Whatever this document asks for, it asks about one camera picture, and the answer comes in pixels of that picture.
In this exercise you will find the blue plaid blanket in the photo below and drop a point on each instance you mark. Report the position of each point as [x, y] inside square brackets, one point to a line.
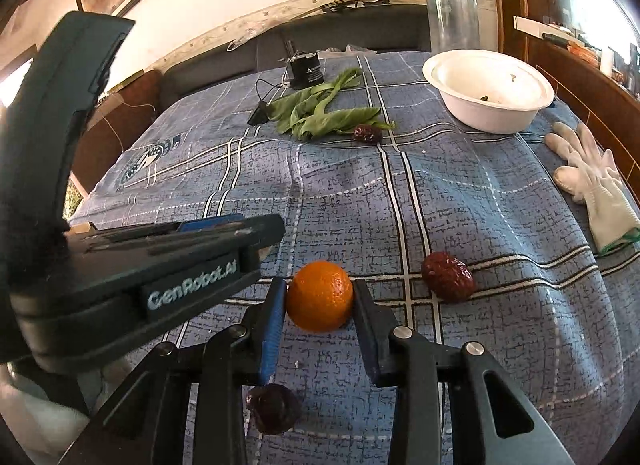
[350, 205]

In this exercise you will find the clear plastic container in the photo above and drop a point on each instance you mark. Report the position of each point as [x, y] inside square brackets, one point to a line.
[452, 20]

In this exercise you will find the orange tangerine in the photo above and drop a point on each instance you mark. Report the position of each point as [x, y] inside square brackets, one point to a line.
[320, 302]

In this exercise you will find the black cylindrical device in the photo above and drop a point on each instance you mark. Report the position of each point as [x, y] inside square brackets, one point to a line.
[305, 72]

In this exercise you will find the brown wooden side board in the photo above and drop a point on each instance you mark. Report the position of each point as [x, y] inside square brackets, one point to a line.
[590, 80]

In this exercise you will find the black rack on sofa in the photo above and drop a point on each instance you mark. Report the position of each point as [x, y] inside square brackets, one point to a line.
[350, 4]

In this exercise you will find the small black clip device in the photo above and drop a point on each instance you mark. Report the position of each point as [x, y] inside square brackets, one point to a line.
[259, 114]

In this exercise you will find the person's left forearm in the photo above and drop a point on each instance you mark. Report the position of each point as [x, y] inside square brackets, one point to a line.
[45, 410]

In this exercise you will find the dark grey sofa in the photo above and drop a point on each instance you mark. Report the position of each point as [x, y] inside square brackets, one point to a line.
[225, 60]

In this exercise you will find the white bowl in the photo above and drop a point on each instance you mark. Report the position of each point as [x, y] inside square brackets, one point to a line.
[487, 95]

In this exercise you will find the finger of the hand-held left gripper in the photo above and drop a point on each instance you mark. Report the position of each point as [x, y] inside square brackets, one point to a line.
[210, 222]
[200, 250]

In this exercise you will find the wrinkled red jujube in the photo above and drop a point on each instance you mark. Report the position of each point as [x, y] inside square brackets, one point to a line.
[447, 276]
[368, 134]

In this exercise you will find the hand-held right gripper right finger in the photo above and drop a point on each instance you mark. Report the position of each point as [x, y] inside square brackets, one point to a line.
[372, 340]

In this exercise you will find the dark purple plum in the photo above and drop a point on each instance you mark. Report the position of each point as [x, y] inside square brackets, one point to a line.
[274, 410]

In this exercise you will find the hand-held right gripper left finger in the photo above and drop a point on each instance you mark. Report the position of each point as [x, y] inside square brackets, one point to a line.
[272, 335]

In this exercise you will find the green leaves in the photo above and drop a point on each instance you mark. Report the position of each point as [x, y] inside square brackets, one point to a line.
[320, 117]

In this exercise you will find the white work glove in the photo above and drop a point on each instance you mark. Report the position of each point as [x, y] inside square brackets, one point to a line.
[600, 185]

